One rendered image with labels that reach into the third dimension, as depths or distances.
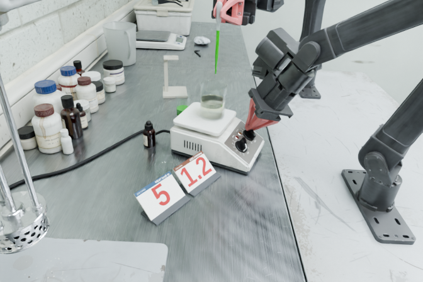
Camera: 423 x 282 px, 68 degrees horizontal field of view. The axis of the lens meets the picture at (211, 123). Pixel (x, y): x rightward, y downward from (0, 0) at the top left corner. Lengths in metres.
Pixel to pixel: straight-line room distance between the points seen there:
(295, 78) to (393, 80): 1.93
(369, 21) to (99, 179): 0.59
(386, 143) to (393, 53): 1.87
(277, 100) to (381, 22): 0.24
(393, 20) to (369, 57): 1.83
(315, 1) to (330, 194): 0.61
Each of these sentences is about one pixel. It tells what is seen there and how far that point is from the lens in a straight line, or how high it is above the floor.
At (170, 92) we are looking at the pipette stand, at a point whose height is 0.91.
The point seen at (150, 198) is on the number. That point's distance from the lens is 0.62.
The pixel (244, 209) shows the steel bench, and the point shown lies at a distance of 0.64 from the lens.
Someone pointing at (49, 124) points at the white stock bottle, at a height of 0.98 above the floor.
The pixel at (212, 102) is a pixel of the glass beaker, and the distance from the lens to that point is 0.71.
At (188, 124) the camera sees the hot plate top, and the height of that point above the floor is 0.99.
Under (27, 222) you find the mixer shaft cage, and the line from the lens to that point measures 0.41.
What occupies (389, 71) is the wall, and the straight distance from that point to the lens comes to 2.52.
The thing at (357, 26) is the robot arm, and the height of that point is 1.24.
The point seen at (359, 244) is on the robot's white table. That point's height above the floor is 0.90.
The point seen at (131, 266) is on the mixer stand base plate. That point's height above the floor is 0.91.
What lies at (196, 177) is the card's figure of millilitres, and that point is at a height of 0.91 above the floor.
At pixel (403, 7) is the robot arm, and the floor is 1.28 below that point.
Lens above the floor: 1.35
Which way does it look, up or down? 30 degrees down
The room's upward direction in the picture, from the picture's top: 3 degrees clockwise
